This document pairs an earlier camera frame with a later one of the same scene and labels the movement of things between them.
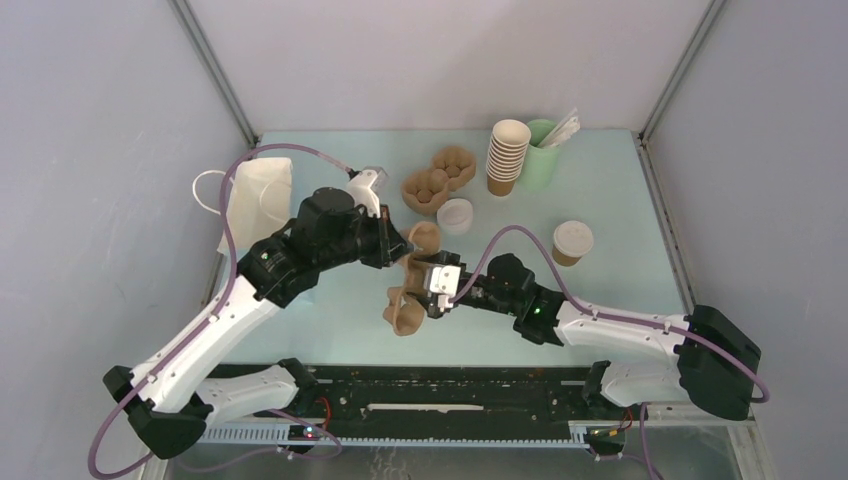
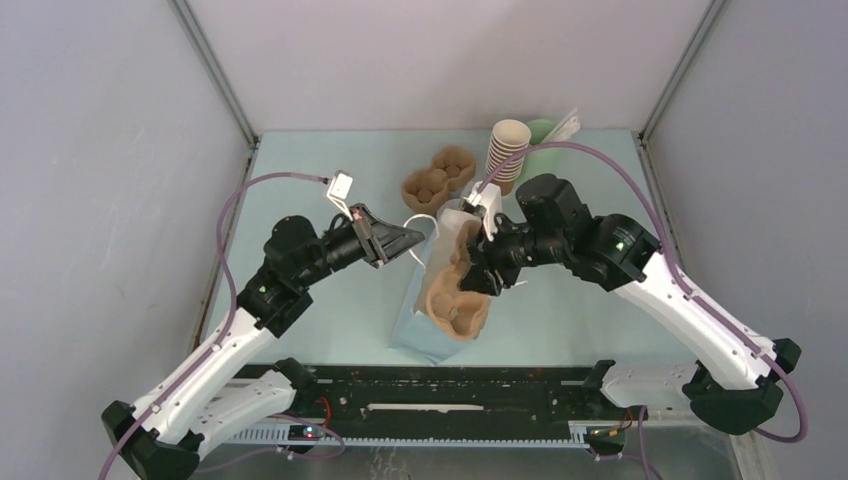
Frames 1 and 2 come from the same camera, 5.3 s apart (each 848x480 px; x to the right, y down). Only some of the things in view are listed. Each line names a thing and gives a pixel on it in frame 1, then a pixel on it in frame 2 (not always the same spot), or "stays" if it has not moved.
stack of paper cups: x=510 y=139 stays
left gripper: x=391 y=246 stays
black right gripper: x=438 y=405 stays
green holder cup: x=540 y=167 stays
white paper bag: x=259 y=201 to x=432 y=237
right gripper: x=442 y=258 to x=479 y=277
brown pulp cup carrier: x=402 y=310 to x=457 y=312
